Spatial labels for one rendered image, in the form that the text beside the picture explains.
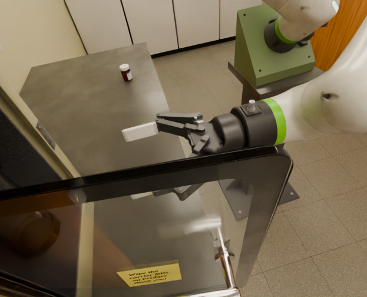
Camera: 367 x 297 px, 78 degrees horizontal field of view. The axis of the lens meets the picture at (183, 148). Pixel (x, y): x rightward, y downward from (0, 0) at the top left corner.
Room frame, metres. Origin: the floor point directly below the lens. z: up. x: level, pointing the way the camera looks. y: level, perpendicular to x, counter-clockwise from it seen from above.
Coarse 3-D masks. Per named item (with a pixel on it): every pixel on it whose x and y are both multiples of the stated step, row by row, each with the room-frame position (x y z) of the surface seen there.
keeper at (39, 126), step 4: (40, 124) 0.39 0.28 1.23; (40, 128) 0.38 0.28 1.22; (44, 128) 0.39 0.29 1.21; (40, 132) 0.37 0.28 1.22; (44, 132) 0.39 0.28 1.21; (44, 136) 0.38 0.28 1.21; (48, 136) 0.39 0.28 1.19; (48, 140) 0.38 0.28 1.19; (52, 140) 0.39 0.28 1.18; (52, 144) 0.38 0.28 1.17
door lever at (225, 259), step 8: (224, 256) 0.08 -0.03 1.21; (232, 256) 0.08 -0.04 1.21; (224, 264) 0.08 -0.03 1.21; (224, 272) 0.07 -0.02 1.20; (232, 272) 0.07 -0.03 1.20; (232, 280) 0.06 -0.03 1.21; (232, 288) 0.05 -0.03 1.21; (184, 296) 0.05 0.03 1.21; (192, 296) 0.05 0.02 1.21; (200, 296) 0.05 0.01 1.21; (208, 296) 0.05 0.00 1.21; (216, 296) 0.05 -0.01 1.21; (224, 296) 0.05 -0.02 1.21; (232, 296) 0.04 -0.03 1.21; (240, 296) 0.04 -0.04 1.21
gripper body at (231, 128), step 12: (216, 120) 0.31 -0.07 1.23; (228, 120) 0.30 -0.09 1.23; (192, 132) 0.31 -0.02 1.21; (204, 132) 0.31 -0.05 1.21; (216, 132) 0.30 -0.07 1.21; (228, 132) 0.28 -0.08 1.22; (240, 132) 0.28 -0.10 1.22; (192, 144) 0.28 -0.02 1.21; (216, 144) 0.27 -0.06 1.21; (228, 144) 0.27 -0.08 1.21; (240, 144) 0.27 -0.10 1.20
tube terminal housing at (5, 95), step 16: (0, 80) 0.38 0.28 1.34; (0, 96) 0.39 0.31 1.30; (16, 96) 0.39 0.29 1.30; (16, 112) 0.39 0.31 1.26; (32, 128) 0.39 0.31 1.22; (32, 144) 0.37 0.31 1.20; (48, 144) 0.37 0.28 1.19; (48, 160) 0.37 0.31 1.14; (64, 160) 0.38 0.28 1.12; (64, 176) 0.38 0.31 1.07; (80, 176) 0.39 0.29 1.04
